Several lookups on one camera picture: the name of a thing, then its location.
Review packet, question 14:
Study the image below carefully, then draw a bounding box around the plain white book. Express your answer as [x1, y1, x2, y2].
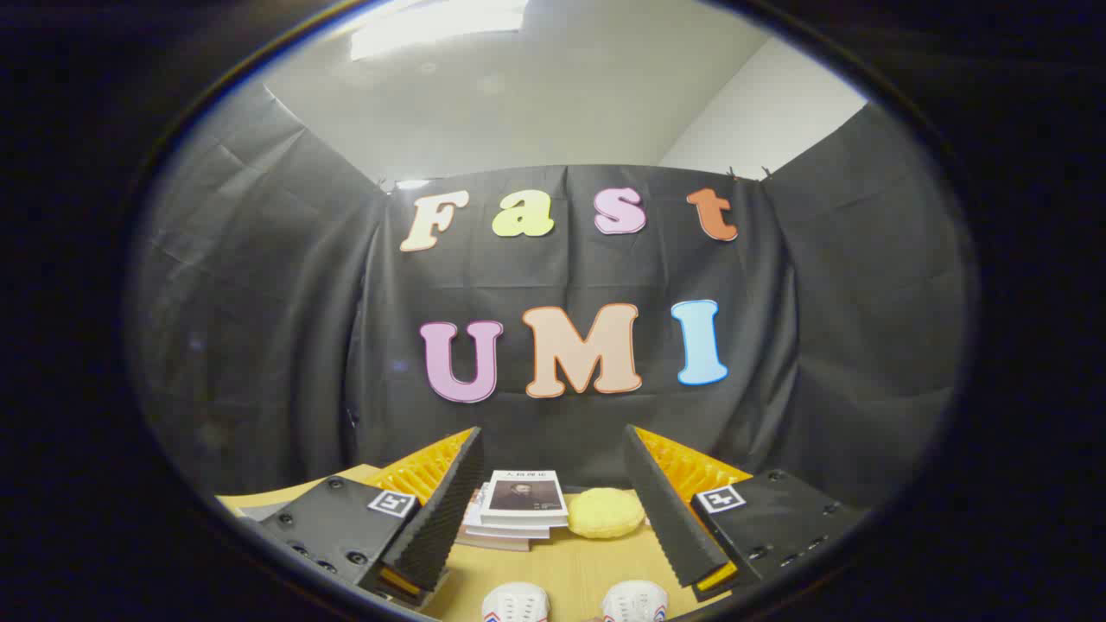
[465, 497, 554, 542]

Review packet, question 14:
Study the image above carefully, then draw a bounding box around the white canvas shoe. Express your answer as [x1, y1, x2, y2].
[481, 581, 551, 622]
[601, 580, 670, 622]

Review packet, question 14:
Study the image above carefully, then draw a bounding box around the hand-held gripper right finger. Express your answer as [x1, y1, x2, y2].
[622, 423, 869, 604]

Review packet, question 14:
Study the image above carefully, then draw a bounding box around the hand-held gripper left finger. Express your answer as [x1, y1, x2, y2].
[238, 426, 486, 610]

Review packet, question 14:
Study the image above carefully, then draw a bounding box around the black backdrop cloth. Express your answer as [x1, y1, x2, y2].
[130, 82, 969, 511]

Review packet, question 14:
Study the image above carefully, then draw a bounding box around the yellow round plush cushion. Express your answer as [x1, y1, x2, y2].
[568, 487, 646, 540]

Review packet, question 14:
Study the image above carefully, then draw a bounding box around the brown-edged book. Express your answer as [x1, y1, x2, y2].
[455, 510, 532, 553]

